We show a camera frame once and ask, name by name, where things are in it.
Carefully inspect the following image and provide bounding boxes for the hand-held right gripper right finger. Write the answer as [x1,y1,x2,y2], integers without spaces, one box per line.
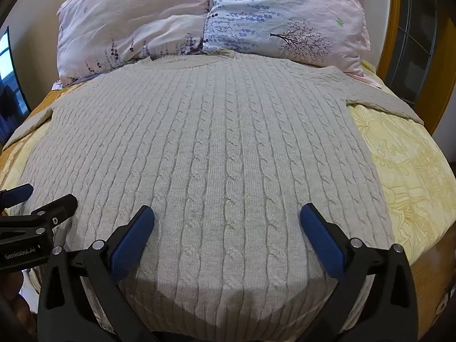
[300,203,418,342]

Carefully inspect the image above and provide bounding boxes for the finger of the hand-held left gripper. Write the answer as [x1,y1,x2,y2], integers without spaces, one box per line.
[0,194,78,237]
[0,184,34,209]

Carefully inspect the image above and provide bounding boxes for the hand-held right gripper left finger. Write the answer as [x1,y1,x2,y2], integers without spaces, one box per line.
[37,205,157,342]

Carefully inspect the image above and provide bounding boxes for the beige cable knit sweater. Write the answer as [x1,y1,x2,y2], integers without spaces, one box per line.
[3,48,424,339]

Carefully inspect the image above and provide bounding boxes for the orange under sheet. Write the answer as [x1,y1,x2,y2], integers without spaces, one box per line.
[27,87,74,122]

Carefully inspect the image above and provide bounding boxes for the dark screen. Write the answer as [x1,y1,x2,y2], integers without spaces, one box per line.
[0,27,32,144]

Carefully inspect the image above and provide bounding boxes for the yellow patterned bed sheet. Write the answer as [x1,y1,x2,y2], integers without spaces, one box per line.
[0,60,456,332]

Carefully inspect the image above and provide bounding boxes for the pink pillow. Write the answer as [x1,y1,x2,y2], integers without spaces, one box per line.
[57,0,211,86]

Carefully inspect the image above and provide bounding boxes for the floral tree print pillow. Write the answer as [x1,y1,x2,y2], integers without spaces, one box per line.
[202,0,371,79]

